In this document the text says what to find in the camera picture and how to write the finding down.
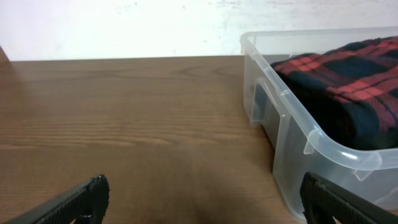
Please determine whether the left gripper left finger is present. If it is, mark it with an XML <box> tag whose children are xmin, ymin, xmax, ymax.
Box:
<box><xmin>6</xmin><ymin>174</ymin><xmax>110</xmax><ymax>224</ymax></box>

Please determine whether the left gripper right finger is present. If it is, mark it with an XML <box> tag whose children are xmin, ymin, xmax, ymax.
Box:
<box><xmin>300</xmin><ymin>172</ymin><xmax>397</xmax><ymax>224</ymax></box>

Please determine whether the red navy plaid cloth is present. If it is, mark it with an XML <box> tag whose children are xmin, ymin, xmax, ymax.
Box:
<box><xmin>271</xmin><ymin>36</ymin><xmax>397</xmax><ymax>151</ymax></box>

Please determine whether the clear plastic storage container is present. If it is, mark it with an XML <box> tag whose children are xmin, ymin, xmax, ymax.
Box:
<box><xmin>240</xmin><ymin>27</ymin><xmax>397</xmax><ymax>222</ymax></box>

